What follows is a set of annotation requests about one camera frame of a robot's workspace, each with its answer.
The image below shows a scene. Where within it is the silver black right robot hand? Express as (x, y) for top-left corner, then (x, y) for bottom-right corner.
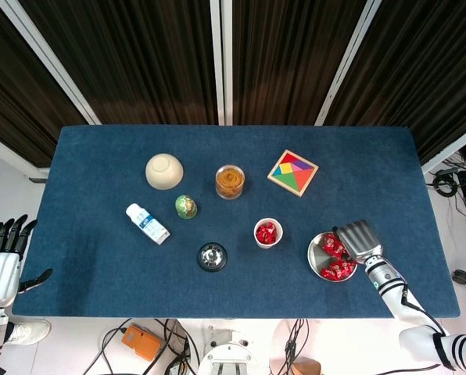
(331, 219), (385, 266)

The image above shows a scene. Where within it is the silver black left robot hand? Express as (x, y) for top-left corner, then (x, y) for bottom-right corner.
(0, 213), (54, 305)

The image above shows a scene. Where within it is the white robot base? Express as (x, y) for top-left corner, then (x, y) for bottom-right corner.
(195, 326), (260, 375)

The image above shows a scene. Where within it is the round silver metal plate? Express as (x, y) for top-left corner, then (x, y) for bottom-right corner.
(306, 230), (359, 281)

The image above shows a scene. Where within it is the white paper cup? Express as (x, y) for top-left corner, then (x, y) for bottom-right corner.
(253, 217), (284, 250)

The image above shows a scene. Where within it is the white sneaker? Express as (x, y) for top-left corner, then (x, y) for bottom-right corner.
(5, 319), (52, 347)

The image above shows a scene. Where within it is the colourful wooden tangram puzzle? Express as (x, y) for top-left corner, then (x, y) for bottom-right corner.
(267, 148), (320, 198)

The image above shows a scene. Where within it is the blue felt table cloth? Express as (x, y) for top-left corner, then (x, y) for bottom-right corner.
(12, 124), (461, 320)

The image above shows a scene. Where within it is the brown wooden block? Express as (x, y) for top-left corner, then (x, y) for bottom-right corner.
(291, 357), (322, 375)

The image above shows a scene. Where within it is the clear jar of rubber bands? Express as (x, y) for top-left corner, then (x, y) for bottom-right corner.
(214, 164), (246, 201)

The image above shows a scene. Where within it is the chrome call bell black base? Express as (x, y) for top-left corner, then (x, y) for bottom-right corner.
(195, 241), (229, 273)

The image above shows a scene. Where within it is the orange handheld device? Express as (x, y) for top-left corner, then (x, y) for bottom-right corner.
(121, 323), (163, 363)

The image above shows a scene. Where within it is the white milk bottle blue label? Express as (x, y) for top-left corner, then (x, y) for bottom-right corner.
(124, 202), (171, 246)

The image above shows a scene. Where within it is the dark brown curtain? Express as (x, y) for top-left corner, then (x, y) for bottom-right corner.
(231, 0), (369, 126)
(20, 0), (218, 126)
(0, 0), (89, 169)
(325, 0), (466, 165)

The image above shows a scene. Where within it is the green gold nesting doll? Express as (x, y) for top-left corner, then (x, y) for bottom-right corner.
(174, 194), (199, 220)

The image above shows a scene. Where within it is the cream upturned bowl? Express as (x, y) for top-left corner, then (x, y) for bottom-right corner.
(145, 153), (185, 191)

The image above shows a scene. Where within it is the black coiled cable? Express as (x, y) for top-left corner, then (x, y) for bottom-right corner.
(432, 171), (459, 197)

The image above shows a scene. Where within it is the black cable bundle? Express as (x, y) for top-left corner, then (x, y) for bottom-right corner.
(275, 318), (310, 375)
(154, 318), (201, 375)

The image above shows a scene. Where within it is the white partition frame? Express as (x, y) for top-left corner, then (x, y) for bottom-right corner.
(0, 0), (102, 126)
(209, 0), (226, 126)
(314, 0), (383, 126)
(420, 120), (466, 175)
(221, 0), (234, 126)
(0, 128), (50, 180)

